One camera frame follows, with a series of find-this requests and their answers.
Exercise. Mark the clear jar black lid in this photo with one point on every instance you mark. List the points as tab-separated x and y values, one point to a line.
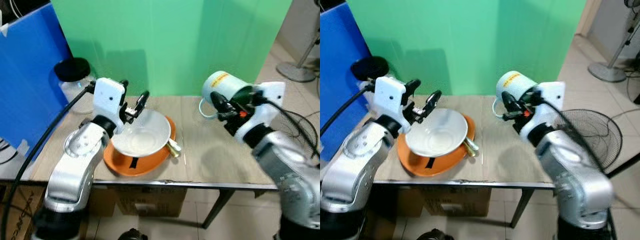
74	72
369	67

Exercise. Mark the white bowl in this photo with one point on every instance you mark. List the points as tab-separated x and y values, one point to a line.
145	135
437	135

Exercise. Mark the green backdrop screen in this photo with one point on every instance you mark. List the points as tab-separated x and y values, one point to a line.
465	45
170	45

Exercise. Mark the gold metal spoon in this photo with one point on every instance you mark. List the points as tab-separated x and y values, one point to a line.
174	148
470	147

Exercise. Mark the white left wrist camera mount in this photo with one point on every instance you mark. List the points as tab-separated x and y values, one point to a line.
107	95
389	95

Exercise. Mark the black table leg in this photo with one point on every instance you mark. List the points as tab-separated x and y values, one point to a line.
217	207
521	206

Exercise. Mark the grey fan stand base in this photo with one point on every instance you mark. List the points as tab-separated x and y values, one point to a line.
296	71
607	70

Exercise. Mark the blue board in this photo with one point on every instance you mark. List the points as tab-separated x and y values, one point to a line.
30	85
337	75

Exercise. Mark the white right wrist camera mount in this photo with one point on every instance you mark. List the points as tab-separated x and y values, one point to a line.
545	112
260	117

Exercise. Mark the orange plate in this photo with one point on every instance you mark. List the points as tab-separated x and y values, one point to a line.
150	162
450	161

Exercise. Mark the white mug green inside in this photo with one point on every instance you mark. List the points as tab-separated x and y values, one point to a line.
515	84
222	85

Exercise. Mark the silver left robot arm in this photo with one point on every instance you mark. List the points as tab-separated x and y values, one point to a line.
75	165
350	165

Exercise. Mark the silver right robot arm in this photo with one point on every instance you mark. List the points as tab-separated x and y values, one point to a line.
287	170
575	170

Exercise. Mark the small black strip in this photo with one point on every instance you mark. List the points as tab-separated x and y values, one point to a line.
133	162
430	162

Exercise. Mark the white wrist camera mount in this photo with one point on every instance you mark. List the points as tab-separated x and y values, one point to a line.
107	95
545	112
260	117
389	95

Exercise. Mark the printed brown cardboard box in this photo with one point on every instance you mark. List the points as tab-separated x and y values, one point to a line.
22	212

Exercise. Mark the black robot foot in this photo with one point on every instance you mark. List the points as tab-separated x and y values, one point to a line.
435	235
132	235

